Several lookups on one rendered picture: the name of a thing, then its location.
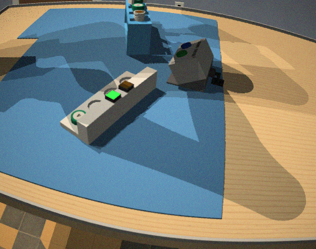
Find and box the grey control box with blue and green keys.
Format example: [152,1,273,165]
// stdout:
[167,38,224,92]

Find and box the dark grey table edge trim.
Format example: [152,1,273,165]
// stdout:
[0,1,316,245]

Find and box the blue flat mat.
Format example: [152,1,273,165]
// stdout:
[0,8,225,219]

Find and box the blue rectangular tube holder block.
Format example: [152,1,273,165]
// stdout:
[124,0,152,55]

